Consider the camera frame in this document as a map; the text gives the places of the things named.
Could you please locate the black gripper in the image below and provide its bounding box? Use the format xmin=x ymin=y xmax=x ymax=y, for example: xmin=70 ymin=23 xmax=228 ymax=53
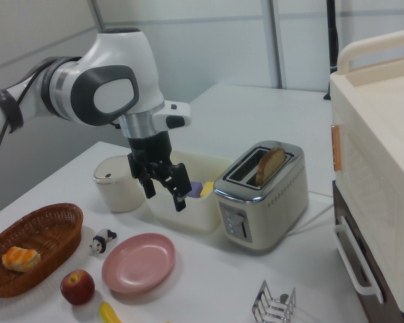
xmin=123 ymin=131 xmax=193 ymax=213

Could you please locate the brown toast bread slice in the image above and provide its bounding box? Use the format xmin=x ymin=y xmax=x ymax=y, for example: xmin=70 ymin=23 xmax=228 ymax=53
xmin=255 ymin=147 xmax=287 ymax=186

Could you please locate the pink round plate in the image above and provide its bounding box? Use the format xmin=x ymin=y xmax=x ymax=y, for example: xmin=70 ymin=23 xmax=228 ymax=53
xmin=101 ymin=233 xmax=176 ymax=294

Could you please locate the purple foam cube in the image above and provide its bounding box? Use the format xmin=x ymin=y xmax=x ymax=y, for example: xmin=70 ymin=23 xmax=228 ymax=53
xmin=187 ymin=181 xmax=203 ymax=199

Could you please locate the white rectangular plastic bin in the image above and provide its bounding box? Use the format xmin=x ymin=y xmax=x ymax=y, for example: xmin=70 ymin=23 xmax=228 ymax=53
xmin=144 ymin=150 xmax=233 ymax=234

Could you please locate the white lidded canister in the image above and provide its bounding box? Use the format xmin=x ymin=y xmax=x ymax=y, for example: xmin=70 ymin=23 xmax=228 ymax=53
xmin=93 ymin=155 xmax=147 ymax=213

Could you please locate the panda figurine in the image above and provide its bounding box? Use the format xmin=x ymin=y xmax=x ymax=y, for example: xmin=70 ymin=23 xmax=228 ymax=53
xmin=89 ymin=228 xmax=118 ymax=257

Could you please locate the cream chrome two-slot toaster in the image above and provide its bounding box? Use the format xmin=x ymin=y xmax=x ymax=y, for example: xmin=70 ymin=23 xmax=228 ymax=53
xmin=212 ymin=140 xmax=310 ymax=252

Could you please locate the brown wicker oval basket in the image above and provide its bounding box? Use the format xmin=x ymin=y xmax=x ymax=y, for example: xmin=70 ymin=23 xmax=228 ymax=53
xmin=0 ymin=203 xmax=84 ymax=299

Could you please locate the red apple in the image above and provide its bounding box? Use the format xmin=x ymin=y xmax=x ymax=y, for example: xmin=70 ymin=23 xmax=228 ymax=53
xmin=60 ymin=269 xmax=96 ymax=306

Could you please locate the yellow banana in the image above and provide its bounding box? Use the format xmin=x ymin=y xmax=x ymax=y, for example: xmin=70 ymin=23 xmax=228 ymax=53
xmin=98 ymin=301 xmax=122 ymax=323

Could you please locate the orange glazed pastry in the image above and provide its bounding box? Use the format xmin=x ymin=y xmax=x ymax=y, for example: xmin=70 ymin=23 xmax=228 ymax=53
xmin=1 ymin=246 xmax=41 ymax=273

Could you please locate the metal toast rack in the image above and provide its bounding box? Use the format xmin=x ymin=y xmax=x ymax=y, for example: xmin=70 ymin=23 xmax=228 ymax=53
xmin=252 ymin=279 xmax=297 ymax=323

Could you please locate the cream plastic storage box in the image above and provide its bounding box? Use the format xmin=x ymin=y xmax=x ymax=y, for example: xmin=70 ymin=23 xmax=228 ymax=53
xmin=329 ymin=29 xmax=404 ymax=323

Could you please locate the black pole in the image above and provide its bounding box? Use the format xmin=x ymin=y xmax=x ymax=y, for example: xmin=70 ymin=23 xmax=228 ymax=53
xmin=324 ymin=0 xmax=340 ymax=100

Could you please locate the white toaster power cable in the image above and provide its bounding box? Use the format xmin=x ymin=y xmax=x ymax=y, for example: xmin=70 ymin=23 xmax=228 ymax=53
xmin=282 ymin=201 xmax=335 ymax=238

